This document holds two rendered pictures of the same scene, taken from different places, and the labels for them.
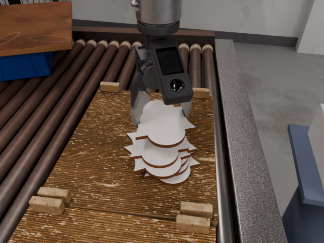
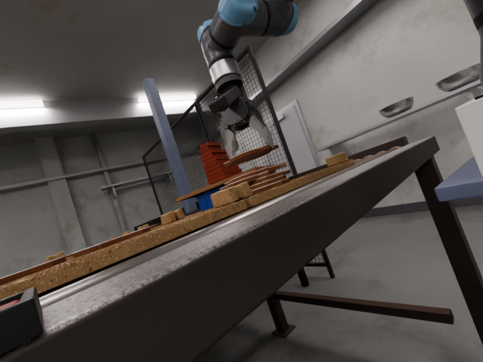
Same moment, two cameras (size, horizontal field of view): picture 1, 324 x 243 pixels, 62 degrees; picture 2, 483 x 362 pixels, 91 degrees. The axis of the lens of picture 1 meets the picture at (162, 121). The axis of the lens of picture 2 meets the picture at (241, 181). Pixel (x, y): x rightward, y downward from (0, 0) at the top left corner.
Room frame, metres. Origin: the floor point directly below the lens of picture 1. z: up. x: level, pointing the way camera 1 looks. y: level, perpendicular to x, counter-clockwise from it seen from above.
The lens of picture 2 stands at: (-0.03, -0.35, 0.94)
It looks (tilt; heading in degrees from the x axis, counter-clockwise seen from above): 3 degrees up; 42
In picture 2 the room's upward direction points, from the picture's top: 19 degrees counter-clockwise
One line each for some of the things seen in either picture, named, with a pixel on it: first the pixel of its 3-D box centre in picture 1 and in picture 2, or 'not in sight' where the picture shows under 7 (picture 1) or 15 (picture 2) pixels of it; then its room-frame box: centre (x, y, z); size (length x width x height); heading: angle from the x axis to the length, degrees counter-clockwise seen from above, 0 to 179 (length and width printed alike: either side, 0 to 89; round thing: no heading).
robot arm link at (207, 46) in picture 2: not in sight; (216, 47); (0.45, 0.00, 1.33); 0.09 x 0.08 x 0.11; 72
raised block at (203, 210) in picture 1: (195, 210); (237, 193); (0.27, -0.06, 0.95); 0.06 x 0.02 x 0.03; 83
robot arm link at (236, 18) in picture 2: not in sight; (238, 17); (0.44, -0.10, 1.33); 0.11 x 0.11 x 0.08; 72
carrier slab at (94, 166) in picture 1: (142, 139); (262, 193); (0.48, 0.05, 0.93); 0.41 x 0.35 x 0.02; 173
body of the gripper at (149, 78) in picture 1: (157, 52); (237, 104); (0.46, 0.01, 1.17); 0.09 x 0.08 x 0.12; 14
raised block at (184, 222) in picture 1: (193, 223); (223, 197); (0.25, -0.05, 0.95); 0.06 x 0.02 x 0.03; 82
